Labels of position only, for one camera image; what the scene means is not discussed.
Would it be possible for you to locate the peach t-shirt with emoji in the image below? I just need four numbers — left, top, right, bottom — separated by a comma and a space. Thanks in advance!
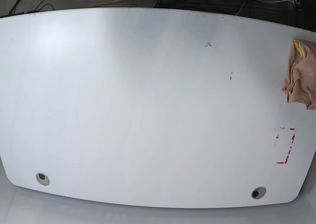
281, 39, 316, 110

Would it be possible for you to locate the right table grommet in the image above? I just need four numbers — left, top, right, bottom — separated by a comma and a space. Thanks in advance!
251, 186, 267, 200

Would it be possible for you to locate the table grommet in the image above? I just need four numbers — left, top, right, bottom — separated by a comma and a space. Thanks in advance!
36, 173, 50, 186
251, 186, 267, 200

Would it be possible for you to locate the red tape rectangle marking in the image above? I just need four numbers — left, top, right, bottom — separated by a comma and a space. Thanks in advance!
273, 127, 296, 165

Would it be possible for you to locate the left table grommet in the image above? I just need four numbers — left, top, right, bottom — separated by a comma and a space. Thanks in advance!
36, 173, 50, 186

